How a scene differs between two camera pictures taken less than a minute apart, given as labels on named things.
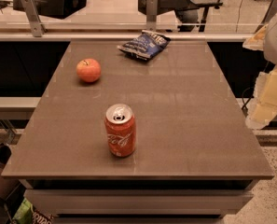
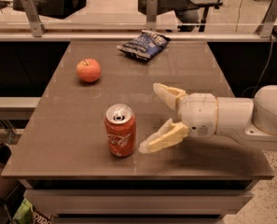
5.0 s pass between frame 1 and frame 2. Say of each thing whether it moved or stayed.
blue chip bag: stayed
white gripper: moved
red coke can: stayed
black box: stayed
